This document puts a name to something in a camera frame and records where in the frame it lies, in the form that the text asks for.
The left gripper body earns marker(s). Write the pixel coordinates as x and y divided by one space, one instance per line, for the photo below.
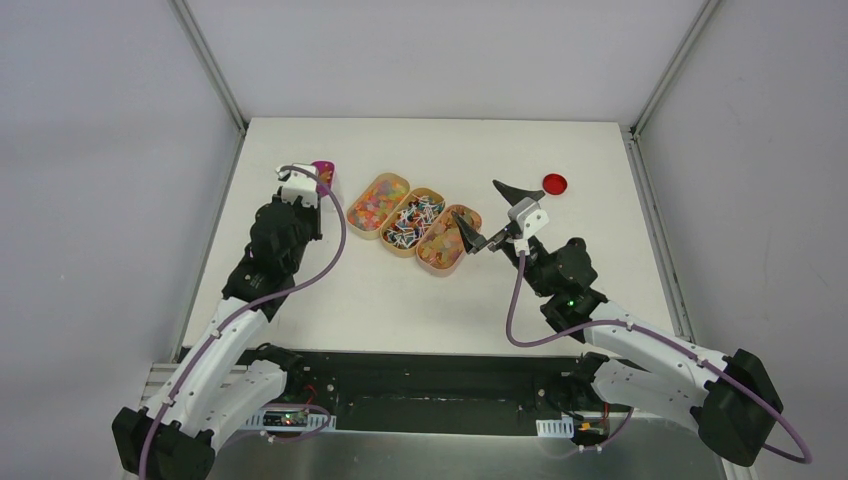
291 212

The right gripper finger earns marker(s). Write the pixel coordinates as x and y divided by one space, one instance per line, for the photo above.
472 240
514 195

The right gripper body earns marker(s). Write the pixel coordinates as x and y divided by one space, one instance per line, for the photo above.
500 244

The magenta plastic scoop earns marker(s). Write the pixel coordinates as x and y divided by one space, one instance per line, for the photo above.
326 172

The clear plastic jar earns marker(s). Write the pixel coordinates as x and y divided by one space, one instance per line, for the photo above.
326 202

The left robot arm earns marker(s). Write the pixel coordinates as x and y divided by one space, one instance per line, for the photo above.
178 432

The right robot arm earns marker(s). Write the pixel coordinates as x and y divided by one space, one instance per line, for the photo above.
729 401

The tray of popsicle candies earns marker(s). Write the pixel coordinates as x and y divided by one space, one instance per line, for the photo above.
441 248

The tray of gummy candies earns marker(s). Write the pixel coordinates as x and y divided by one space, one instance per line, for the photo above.
372 208

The tray of lollipop candies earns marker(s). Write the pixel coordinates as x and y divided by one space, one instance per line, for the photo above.
406 226

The red jar lid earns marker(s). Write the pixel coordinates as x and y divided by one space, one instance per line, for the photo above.
554 184

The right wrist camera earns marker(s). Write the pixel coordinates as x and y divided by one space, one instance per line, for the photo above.
526 219

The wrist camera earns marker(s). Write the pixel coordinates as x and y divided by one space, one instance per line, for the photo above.
526 219
297 179

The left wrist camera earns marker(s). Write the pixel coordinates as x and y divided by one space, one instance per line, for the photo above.
297 179

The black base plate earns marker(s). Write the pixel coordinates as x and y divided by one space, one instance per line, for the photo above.
441 394

